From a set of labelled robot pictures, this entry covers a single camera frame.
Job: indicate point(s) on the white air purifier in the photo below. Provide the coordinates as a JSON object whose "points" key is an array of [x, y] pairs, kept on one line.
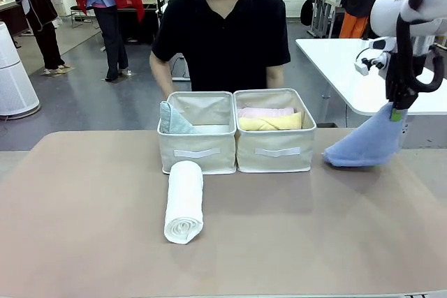
{"points": [[15, 74]]}

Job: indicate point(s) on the black background chair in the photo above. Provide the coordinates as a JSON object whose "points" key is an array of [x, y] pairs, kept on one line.
{"points": [[82, 15]]}

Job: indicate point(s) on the white table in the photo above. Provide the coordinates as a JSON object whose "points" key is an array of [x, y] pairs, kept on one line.
{"points": [[331, 67]]}

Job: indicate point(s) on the black hanging bag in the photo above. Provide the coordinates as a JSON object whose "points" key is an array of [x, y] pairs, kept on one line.
{"points": [[307, 12]]}

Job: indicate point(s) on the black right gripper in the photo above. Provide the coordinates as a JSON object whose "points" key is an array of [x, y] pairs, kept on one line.
{"points": [[393, 74]]}

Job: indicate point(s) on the beige fabric storage box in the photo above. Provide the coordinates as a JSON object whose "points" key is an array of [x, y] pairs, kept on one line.
{"points": [[197, 153], [276, 153]]}

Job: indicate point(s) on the blue cone towel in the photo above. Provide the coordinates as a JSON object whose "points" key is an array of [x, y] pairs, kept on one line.
{"points": [[366, 144]]}

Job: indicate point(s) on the person's right forearm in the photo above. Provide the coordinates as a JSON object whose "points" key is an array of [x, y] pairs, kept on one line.
{"points": [[162, 74]]}

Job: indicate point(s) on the person in black shirt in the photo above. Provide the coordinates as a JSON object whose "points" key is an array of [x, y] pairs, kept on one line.
{"points": [[223, 39]]}

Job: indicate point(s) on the person's left forearm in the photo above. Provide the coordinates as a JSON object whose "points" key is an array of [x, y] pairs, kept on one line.
{"points": [[275, 76]]}

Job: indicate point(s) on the person with red shawl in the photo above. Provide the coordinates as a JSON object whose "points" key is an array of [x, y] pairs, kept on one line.
{"points": [[111, 1]]}

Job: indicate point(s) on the grey-green cone towel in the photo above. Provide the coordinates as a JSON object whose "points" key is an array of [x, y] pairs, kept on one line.
{"points": [[174, 120]]}

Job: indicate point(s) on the person in blue black clothes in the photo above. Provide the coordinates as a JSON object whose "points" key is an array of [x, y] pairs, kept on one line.
{"points": [[38, 15]]}

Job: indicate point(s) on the white rolled towel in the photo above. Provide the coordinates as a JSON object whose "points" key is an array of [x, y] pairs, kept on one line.
{"points": [[184, 200]]}

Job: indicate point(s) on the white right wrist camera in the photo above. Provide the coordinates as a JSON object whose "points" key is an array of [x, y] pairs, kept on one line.
{"points": [[375, 53]]}

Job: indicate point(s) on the background workbench with items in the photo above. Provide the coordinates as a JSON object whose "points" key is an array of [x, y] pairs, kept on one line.
{"points": [[324, 1]]}

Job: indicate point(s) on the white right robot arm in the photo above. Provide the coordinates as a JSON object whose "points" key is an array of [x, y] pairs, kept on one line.
{"points": [[386, 12]]}

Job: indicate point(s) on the yellow towel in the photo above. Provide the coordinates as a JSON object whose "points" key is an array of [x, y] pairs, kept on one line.
{"points": [[270, 123]]}

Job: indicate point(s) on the pink rolled towel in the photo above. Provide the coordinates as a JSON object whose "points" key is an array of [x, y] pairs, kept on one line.
{"points": [[265, 112]]}

